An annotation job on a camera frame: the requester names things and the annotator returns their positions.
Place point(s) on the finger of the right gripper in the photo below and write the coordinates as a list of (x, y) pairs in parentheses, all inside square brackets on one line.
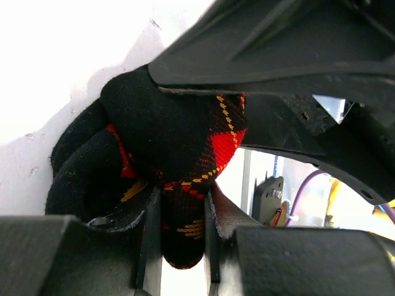
[(330, 48), (359, 151)]

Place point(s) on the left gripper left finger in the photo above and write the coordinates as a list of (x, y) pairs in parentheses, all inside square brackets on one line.
[(117, 254)]

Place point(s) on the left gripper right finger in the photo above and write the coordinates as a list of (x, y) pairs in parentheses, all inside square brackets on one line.
[(243, 257)]

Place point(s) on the black red yellow argyle sock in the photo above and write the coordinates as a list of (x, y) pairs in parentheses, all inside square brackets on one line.
[(134, 135)]

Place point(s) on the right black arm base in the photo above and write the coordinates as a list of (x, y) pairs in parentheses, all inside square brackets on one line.
[(268, 205)]

